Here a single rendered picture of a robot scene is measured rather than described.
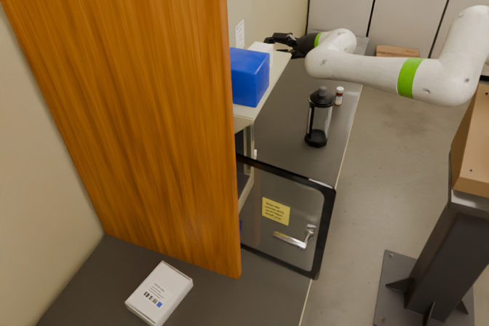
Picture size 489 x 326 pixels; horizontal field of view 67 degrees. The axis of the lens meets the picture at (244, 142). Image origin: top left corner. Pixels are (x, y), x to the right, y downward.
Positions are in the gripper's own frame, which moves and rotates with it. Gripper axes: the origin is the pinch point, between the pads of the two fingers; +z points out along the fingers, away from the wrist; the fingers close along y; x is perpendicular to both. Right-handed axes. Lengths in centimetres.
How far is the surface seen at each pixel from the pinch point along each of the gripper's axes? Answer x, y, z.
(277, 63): -31, -31, -47
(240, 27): -30, -45, -44
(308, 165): -40, 26, -25
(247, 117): -52, -40, -58
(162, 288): -100, -16, -30
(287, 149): -36.6, 22.5, -12.9
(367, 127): 46, 167, 55
